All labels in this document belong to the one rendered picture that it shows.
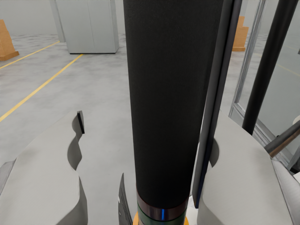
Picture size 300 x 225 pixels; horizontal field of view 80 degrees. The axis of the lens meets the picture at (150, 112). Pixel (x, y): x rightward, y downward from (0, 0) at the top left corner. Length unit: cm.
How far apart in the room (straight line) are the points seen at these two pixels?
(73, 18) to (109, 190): 639
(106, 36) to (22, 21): 795
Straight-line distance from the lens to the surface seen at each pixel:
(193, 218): 20
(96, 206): 208
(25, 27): 1441
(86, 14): 741
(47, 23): 1370
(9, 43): 856
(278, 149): 31
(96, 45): 749
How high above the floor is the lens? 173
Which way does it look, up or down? 32 degrees down
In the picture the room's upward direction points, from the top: straight up
